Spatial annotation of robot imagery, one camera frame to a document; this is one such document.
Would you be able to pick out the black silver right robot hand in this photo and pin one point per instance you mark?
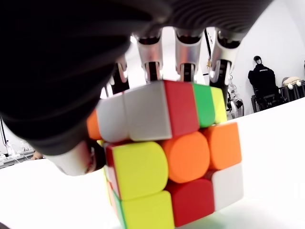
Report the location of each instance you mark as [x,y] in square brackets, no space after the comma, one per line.
[59,71]

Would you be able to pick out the multicoloured Rubik's cube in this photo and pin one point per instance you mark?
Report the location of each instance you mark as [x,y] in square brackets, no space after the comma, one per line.
[186,157]

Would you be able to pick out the silver standing humanoid robot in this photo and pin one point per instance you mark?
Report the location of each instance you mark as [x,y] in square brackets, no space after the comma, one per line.
[236,105]

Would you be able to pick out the mannequin in black jacket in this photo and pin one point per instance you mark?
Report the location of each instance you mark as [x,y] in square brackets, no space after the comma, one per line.
[262,76]

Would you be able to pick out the row of black chairs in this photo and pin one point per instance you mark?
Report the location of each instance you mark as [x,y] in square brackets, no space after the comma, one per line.
[286,97]

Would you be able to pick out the beige plush toy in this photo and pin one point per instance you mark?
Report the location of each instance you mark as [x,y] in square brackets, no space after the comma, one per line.
[291,82]

